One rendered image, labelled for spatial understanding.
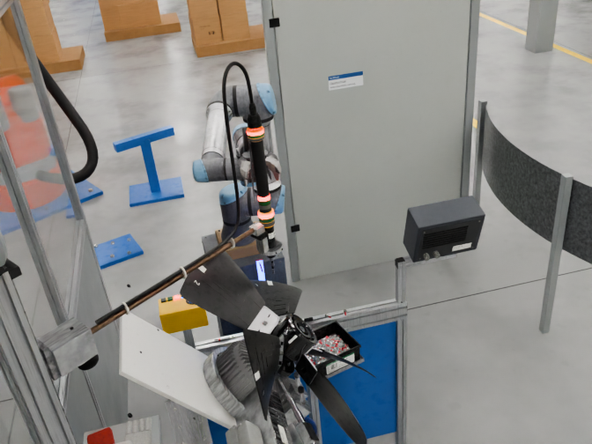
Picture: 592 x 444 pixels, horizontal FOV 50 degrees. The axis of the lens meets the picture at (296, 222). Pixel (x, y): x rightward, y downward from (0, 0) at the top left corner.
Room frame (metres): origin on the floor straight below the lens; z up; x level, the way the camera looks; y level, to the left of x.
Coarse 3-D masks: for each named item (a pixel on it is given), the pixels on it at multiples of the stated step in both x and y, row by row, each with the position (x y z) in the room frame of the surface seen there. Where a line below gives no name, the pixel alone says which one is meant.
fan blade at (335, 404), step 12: (312, 384) 1.31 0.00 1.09; (324, 384) 1.27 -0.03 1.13; (324, 396) 1.28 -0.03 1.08; (336, 396) 1.22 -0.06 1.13; (336, 408) 1.24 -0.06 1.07; (348, 408) 1.16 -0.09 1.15; (336, 420) 1.25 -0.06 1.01; (348, 420) 1.19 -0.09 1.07; (348, 432) 1.21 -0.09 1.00; (360, 432) 1.14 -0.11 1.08
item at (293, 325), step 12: (288, 324) 1.39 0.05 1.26; (300, 324) 1.43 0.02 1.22; (276, 336) 1.38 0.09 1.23; (288, 336) 1.36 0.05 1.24; (300, 336) 1.35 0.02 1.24; (312, 336) 1.41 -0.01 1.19; (288, 348) 1.35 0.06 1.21; (300, 348) 1.35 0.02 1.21; (312, 348) 1.37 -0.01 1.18; (288, 360) 1.36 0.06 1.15; (288, 372) 1.33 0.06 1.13
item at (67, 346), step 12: (60, 324) 1.08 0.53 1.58; (72, 324) 1.08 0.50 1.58; (84, 324) 1.08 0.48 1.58; (48, 336) 1.05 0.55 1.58; (60, 336) 1.04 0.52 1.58; (72, 336) 1.04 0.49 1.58; (84, 336) 1.05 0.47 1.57; (48, 348) 1.00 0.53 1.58; (60, 348) 1.01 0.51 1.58; (72, 348) 1.02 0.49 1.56; (84, 348) 1.04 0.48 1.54; (96, 348) 1.06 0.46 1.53; (48, 360) 1.00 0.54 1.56; (60, 360) 1.00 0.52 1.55; (72, 360) 1.02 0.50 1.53; (84, 360) 1.03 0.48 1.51; (60, 372) 1.00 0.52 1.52
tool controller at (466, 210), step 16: (416, 208) 1.98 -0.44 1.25; (432, 208) 1.97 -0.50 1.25; (448, 208) 1.97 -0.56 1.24; (464, 208) 1.96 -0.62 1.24; (480, 208) 1.96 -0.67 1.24; (416, 224) 1.90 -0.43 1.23; (432, 224) 1.89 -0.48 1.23; (448, 224) 1.90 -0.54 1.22; (464, 224) 1.91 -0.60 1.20; (480, 224) 1.93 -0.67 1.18; (416, 240) 1.90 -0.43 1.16; (432, 240) 1.90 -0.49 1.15; (448, 240) 1.92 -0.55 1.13; (464, 240) 1.94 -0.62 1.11; (416, 256) 1.92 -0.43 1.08; (432, 256) 1.93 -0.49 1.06
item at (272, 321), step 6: (264, 306) 1.45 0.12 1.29; (264, 312) 1.44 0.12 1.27; (270, 312) 1.44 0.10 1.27; (258, 318) 1.42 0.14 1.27; (264, 318) 1.42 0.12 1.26; (270, 318) 1.43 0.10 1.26; (276, 318) 1.43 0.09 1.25; (252, 324) 1.40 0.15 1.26; (258, 324) 1.41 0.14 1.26; (270, 324) 1.42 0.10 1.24; (276, 324) 1.42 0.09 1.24; (264, 330) 1.40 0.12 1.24; (270, 330) 1.40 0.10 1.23
